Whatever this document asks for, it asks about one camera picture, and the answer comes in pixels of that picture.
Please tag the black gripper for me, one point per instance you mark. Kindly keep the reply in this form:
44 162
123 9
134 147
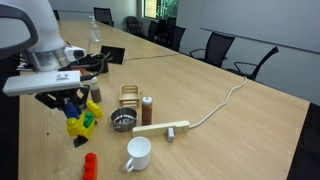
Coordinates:
56 98

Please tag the blue-yellow building block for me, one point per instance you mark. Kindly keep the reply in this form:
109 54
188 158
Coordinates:
71 128

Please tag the window with green view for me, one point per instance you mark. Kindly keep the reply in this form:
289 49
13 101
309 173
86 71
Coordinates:
161 8

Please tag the full brown sauce bottle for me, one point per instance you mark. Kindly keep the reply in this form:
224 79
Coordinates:
147 113

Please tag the orange building block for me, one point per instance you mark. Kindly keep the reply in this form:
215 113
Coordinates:
90 166

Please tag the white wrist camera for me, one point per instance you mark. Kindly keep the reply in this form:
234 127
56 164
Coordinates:
43 83

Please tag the small wooden crate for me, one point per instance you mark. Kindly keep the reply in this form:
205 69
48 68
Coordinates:
129 98

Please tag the cream power strip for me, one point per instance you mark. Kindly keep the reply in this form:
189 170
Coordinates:
156 129

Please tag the half-full brown sauce bottle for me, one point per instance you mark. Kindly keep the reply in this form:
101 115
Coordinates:
96 93

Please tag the long yellow building block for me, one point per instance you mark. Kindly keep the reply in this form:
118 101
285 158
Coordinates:
95 109

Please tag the white plug adapter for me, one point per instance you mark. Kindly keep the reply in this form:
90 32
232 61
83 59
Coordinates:
170 135

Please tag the black office chair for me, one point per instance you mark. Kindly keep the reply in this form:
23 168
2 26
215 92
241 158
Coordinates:
56 15
103 15
178 38
213 48
258 66
133 23
153 30

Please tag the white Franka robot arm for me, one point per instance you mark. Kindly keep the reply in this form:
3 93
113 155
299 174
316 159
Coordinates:
26 30

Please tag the white ceramic mug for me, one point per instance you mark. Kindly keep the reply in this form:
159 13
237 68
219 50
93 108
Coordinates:
138 155

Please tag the white wall whiteboard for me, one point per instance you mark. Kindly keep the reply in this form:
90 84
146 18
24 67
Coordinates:
266 20

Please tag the clear pump bottle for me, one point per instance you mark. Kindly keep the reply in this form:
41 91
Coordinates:
95 31

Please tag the green-yellow building block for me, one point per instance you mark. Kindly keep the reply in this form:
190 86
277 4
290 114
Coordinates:
89 120

